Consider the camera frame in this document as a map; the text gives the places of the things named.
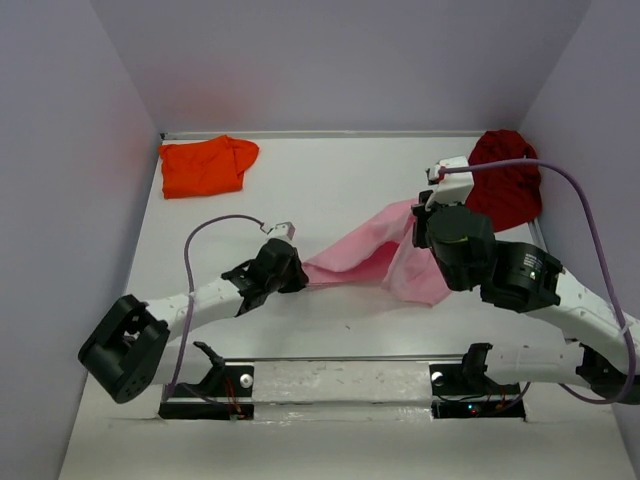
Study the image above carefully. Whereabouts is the pink t shirt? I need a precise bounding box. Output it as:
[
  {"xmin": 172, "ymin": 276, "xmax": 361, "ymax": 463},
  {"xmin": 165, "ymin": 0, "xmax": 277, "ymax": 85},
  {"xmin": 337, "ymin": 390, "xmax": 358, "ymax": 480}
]
[{"xmin": 303, "ymin": 199, "xmax": 450, "ymax": 306}]

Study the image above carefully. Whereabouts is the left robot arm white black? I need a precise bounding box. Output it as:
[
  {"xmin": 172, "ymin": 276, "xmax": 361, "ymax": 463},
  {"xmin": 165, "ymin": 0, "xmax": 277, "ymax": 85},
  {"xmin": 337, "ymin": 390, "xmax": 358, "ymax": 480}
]
[{"xmin": 78, "ymin": 239, "xmax": 309, "ymax": 404}]

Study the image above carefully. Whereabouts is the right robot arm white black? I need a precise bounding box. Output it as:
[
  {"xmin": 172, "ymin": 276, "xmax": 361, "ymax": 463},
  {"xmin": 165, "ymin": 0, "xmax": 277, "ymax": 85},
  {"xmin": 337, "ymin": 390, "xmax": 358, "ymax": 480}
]
[{"xmin": 412, "ymin": 190, "xmax": 639, "ymax": 405}]

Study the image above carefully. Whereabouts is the dark red t shirt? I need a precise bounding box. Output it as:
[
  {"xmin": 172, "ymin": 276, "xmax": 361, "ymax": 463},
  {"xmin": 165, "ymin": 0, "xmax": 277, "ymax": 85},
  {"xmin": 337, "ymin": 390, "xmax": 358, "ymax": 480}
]
[{"xmin": 466, "ymin": 129, "xmax": 542, "ymax": 232}]

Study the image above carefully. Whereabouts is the orange t shirt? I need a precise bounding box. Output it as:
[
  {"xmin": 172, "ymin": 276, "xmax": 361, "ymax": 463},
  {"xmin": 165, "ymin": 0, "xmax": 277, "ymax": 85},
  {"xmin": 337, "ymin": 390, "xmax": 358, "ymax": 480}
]
[{"xmin": 158, "ymin": 135, "xmax": 260, "ymax": 200}]

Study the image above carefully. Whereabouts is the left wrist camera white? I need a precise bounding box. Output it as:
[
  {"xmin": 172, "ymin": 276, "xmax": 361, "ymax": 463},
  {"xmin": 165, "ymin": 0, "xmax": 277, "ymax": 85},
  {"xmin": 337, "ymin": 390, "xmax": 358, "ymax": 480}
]
[{"xmin": 260, "ymin": 221, "xmax": 296, "ymax": 243}]

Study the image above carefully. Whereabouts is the back table rail white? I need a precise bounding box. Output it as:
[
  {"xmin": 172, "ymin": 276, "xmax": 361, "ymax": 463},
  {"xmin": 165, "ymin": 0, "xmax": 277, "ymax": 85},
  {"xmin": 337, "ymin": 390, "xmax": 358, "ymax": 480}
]
[{"xmin": 160, "ymin": 130, "xmax": 484, "ymax": 141}]

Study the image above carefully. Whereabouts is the front table rail metal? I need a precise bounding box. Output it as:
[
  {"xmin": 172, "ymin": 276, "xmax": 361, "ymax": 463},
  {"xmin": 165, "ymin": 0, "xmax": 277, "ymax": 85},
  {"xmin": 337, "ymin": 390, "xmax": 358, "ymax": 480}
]
[{"xmin": 225, "ymin": 354, "xmax": 464, "ymax": 363}]

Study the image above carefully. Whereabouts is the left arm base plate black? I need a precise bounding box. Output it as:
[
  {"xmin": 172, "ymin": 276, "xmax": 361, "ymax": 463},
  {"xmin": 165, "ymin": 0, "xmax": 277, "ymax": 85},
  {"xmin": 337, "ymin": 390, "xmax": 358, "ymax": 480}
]
[{"xmin": 158, "ymin": 363, "xmax": 255, "ymax": 421}]

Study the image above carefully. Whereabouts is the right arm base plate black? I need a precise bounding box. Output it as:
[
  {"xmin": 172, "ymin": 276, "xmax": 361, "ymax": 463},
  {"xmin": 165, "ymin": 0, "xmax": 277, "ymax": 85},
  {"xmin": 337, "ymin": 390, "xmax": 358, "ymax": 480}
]
[{"xmin": 429, "ymin": 363, "xmax": 526, "ymax": 420}]

